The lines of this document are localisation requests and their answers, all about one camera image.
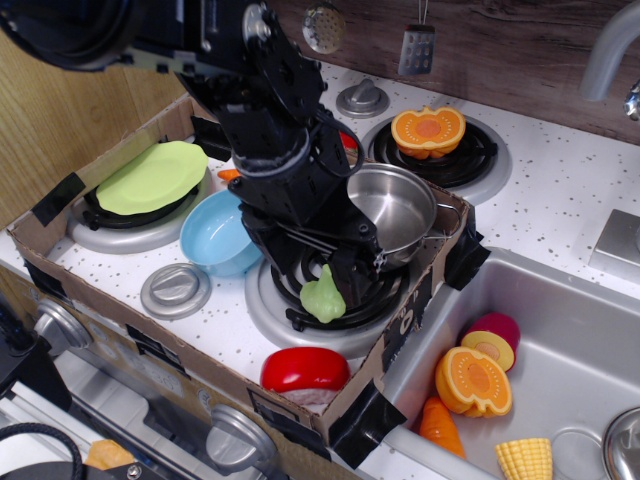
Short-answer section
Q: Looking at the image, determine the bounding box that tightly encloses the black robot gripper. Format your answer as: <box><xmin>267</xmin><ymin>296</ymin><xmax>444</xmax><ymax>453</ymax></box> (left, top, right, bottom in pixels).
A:
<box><xmin>230</xmin><ymin>122</ymin><xmax>385</xmax><ymax>308</ymax></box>

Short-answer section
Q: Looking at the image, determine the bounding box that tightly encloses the light green toy broccoli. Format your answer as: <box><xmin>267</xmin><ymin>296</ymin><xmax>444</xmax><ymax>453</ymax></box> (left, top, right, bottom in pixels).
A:
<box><xmin>300</xmin><ymin>264</ymin><xmax>347</xmax><ymax>324</ymax></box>

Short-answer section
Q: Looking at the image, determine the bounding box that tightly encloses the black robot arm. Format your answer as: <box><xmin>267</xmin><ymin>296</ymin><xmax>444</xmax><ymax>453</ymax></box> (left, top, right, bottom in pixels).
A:
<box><xmin>1</xmin><ymin>1</ymin><xmax>385</xmax><ymax>307</ymax></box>

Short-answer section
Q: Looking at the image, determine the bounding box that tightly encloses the stainless steel pot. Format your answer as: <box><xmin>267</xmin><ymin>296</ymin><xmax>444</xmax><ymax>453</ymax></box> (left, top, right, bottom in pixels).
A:
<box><xmin>347</xmin><ymin>163</ymin><xmax>462</xmax><ymax>271</ymax></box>

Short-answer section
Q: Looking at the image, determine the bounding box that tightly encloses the silver pot lid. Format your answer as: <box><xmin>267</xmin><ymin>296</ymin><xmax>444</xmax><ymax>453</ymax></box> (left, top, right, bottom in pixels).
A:
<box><xmin>602</xmin><ymin>407</ymin><xmax>639</xmax><ymax>480</ymax></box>

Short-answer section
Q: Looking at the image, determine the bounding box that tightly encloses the front right black burner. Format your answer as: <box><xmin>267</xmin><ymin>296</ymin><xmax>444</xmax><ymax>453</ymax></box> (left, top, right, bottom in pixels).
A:
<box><xmin>245</xmin><ymin>247</ymin><xmax>410</xmax><ymax>359</ymax></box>

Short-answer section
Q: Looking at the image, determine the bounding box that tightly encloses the black burner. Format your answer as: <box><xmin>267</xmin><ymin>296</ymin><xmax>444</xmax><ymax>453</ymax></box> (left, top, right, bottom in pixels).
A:
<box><xmin>66</xmin><ymin>173</ymin><xmax>214</xmax><ymax>255</ymax></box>
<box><xmin>245</xmin><ymin>247</ymin><xmax>410</xmax><ymax>359</ymax></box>
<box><xmin>362</xmin><ymin>117</ymin><xmax>513</xmax><ymax>206</ymax></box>

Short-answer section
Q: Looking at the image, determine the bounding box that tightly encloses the light blue plastic bowl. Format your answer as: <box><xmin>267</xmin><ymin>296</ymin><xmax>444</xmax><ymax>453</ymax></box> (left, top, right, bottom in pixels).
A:
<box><xmin>180</xmin><ymin>190</ymin><xmax>262</xmax><ymax>277</ymax></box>

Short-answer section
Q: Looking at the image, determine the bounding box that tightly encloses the red toy pepper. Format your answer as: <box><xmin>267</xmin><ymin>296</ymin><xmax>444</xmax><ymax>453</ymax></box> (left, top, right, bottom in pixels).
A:
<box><xmin>339</xmin><ymin>131</ymin><xmax>360</xmax><ymax>154</ymax></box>

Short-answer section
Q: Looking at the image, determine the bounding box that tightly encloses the orange toy carrot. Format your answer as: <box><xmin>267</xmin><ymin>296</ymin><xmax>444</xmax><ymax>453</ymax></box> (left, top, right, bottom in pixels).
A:
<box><xmin>217</xmin><ymin>169</ymin><xmax>241</xmax><ymax>183</ymax></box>

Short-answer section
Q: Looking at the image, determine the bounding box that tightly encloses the red toy cheese wedge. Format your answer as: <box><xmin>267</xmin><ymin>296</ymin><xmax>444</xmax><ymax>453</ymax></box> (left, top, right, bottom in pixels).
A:
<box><xmin>260</xmin><ymin>347</ymin><xmax>351</xmax><ymax>405</ymax></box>

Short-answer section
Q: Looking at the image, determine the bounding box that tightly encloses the brown cardboard fence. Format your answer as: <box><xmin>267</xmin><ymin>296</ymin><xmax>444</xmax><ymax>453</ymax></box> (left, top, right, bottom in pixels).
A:
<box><xmin>6</xmin><ymin>94</ymin><xmax>492</xmax><ymax>470</ymax></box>

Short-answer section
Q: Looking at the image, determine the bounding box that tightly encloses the silver stove knob front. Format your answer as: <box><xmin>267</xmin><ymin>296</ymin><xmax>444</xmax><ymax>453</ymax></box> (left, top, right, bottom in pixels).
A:
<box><xmin>140</xmin><ymin>263</ymin><xmax>212</xmax><ymax>320</ymax></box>

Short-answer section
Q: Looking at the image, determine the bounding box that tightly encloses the silver stove knob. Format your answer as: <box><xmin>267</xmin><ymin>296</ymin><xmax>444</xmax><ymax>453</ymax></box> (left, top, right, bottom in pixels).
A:
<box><xmin>140</xmin><ymin>263</ymin><xmax>212</xmax><ymax>320</ymax></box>
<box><xmin>336</xmin><ymin>78</ymin><xmax>390</xmax><ymax>119</ymax></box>

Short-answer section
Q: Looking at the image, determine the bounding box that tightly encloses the silver stove knob back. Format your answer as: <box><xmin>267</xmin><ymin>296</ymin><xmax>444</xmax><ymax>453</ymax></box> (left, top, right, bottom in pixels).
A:
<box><xmin>336</xmin><ymin>78</ymin><xmax>390</xmax><ymax>119</ymax></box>

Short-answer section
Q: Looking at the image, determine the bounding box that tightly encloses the orange pumpkin half on burner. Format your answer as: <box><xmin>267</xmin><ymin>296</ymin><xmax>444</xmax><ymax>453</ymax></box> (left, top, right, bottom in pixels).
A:
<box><xmin>391</xmin><ymin>107</ymin><xmax>467</xmax><ymax>160</ymax></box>

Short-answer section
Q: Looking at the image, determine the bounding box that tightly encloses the light green plastic plate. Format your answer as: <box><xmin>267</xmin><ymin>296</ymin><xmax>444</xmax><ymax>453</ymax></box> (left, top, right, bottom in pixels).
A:
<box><xmin>96</xmin><ymin>141</ymin><xmax>208</xmax><ymax>216</ymax></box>

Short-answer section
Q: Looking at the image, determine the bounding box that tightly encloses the back right black burner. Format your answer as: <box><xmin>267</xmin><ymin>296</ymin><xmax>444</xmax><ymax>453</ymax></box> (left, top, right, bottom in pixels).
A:
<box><xmin>362</xmin><ymin>117</ymin><xmax>513</xmax><ymax>206</ymax></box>

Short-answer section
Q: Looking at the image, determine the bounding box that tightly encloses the red peach half toy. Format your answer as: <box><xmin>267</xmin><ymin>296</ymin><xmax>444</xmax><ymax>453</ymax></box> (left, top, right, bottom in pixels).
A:
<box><xmin>460</xmin><ymin>312</ymin><xmax>521</xmax><ymax>372</ymax></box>

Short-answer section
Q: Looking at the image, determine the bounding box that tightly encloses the orange pumpkin half in sink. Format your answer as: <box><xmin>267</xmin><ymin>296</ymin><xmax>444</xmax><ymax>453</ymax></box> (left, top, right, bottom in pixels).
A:
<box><xmin>435</xmin><ymin>347</ymin><xmax>513</xmax><ymax>418</ymax></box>

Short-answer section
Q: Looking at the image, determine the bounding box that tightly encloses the silver oven knob right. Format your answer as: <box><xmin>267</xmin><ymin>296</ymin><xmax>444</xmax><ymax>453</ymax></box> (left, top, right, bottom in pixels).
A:
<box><xmin>205</xmin><ymin>404</ymin><xmax>277</xmax><ymax>476</ymax></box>

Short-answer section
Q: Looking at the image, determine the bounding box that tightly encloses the silver oven knob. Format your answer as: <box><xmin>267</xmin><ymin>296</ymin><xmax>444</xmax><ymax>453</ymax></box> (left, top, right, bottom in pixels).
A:
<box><xmin>205</xmin><ymin>404</ymin><xmax>277</xmax><ymax>476</ymax></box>
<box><xmin>35</xmin><ymin>299</ymin><xmax>93</xmax><ymax>357</ymax></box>

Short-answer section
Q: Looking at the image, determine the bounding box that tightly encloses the orange carrot in sink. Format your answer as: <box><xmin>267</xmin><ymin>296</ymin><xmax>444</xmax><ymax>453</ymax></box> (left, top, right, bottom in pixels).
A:
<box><xmin>418</xmin><ymin>397</ymin><xmax>466</xmax><ymax>459</ymax></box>

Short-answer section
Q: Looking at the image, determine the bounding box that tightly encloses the front left black burner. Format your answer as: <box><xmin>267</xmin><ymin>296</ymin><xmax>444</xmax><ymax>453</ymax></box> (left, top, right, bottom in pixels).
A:
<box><xmin>66</xmin><ymin>173</ymin><xmax>214</xmax><ymax>255</ymax></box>

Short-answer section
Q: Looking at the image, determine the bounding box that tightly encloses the hanging silver spatula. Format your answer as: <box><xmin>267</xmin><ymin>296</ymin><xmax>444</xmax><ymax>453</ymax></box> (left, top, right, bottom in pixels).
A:
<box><xmin>397</xmin><ymin>1</ymin><xmax>436</xmax><ymax>76</ymax></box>

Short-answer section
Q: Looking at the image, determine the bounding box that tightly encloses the hanging silver strainer spoon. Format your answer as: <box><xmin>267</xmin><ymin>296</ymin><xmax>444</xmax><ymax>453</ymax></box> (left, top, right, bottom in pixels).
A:
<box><xmin>302</xmin><ymin>1</ymin><xmax>346</xmax><ymax>55</ymax></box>

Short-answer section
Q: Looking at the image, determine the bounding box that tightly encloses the silver oven knob left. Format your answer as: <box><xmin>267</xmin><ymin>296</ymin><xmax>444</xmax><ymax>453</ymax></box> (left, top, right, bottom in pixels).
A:
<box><xmin>35</xmin><ymin>299</ymin><xmax>93</xmax><ymax>357</ymax></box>

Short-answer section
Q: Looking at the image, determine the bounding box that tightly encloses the silver sink basin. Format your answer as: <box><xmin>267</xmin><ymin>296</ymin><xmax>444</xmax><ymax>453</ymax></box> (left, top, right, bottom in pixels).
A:
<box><xmin>384</xmin><ymin>249</ymin><xmax>639</xmax><ymax>479</ymax></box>

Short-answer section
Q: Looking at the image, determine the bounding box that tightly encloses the orange toy bottom left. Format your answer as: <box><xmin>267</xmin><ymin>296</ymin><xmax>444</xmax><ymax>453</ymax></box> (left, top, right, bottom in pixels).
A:
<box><xmin>84</xmin><ymin>439</ymin><xmax>135</xmax><ymax>471</ymax></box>

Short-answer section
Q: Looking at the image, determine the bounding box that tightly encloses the yellow toy corn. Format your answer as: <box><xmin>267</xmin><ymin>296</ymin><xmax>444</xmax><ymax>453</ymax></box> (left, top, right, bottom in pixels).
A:
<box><xmin>494</xmin><ymin>438</ymin><xmax>553</xmax><ymax>480</ymax></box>

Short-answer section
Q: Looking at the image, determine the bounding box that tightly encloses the grey faucet base block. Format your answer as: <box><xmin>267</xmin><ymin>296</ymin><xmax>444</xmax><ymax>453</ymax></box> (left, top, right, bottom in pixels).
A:
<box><xmin>589</xmin><ymin>209</ymin><xmax>639</xmax><ymax>284</ymax></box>

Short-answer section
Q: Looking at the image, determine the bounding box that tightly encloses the grey faucet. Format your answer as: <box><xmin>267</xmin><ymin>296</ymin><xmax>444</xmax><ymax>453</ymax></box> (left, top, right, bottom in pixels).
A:
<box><xmin>579</xmin><ymin>1</ymin><xmax>639</xmax><ymax>102</ymax></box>

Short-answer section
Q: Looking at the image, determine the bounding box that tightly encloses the black cable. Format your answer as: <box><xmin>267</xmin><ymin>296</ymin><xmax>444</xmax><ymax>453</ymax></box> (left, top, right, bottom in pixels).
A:
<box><xmin>0</xmin><ymin>422</ymin><xmax>84</xmax><ymax>480</ymax></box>

